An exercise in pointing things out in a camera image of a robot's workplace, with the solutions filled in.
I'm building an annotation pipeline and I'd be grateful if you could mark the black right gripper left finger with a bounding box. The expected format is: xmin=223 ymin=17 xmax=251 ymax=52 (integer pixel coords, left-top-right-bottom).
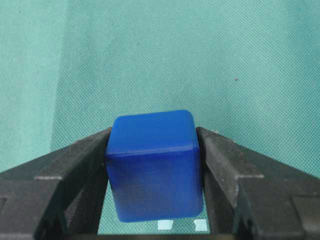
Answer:
xmin=0 ymin=128 xmax=111 ymax=240

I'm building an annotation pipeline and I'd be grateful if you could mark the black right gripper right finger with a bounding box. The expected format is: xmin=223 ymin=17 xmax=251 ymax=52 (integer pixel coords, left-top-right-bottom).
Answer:
xmin=196 ymin=127 xmax=320 ymax=240

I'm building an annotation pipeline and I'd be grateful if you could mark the blue cube block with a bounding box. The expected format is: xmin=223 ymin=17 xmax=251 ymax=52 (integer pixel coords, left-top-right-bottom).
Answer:
xmin=104 ymin=110 xmax=204 ymax=223

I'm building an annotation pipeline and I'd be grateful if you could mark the green table cloth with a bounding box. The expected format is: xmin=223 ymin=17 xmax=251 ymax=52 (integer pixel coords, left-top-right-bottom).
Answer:
xmin=0 ymin=0 xmax=320 ymax=235

